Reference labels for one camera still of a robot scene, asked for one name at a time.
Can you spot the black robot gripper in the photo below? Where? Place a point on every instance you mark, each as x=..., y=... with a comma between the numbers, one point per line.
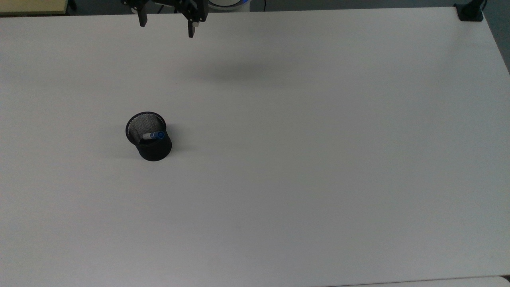
x=165, y=2

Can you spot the blue capped white marker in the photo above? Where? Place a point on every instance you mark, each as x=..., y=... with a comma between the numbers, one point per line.
x=155, y=135

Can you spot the black mesh pen cup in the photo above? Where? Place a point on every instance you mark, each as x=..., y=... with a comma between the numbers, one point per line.
x=153, y=149

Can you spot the light wooden table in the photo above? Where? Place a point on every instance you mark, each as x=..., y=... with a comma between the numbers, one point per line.
x=32, y=6

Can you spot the black table clamp mount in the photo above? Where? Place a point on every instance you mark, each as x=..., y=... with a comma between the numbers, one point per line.
x=469, y=11

